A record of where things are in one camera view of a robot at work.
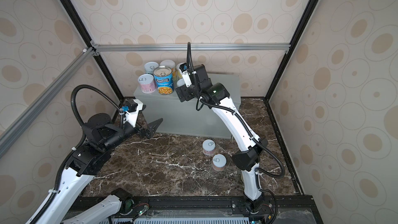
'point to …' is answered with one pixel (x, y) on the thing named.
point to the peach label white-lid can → (218, 162)
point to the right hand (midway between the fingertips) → (186, 86)
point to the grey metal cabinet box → (183, 117)
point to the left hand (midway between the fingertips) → (156, 113)
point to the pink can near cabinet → (208, 146)
